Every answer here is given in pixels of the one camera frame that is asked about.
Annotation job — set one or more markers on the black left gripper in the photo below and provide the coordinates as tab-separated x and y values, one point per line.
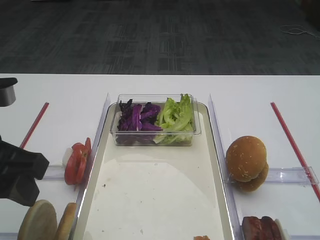
20	188

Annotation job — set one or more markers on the bun slice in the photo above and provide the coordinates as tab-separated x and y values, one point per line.
66	222
39	223

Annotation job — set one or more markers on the red tomato slices stack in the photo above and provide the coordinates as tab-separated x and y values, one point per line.
77	162

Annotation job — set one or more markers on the green lettuce leaves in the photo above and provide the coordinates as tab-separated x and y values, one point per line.
175	117

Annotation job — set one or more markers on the brown meat patties stack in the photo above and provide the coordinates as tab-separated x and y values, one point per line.
264	228

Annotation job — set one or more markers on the left upper clear pusher track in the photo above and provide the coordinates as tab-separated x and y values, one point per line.
57	172

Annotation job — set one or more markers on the left red strip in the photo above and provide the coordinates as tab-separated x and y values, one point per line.
34	125

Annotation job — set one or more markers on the red strip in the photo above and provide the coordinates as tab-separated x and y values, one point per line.
34	125
303	163

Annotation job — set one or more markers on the white rectangular tray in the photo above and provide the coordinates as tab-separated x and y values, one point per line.
155	192

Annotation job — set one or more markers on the purple cabbage leaves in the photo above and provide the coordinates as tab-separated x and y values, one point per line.
137	118

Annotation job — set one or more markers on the clear plastic salad container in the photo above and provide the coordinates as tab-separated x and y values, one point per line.
160	100

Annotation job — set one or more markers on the sesame top bun front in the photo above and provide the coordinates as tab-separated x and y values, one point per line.
246	158

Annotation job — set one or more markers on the sesame bun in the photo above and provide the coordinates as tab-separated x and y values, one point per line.
255	183
246	158

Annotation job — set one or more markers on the sesame top bun rear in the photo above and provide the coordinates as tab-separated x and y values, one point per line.
255	183

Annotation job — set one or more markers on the right upper clear pusher track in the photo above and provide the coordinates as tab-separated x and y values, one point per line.
295	175

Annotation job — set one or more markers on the right lower clear pusher track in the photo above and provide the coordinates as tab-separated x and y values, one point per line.
303	237

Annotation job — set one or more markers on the right red strip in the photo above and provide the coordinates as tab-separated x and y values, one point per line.
303	163

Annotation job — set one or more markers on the right clear long rail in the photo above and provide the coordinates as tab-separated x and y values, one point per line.
234	222

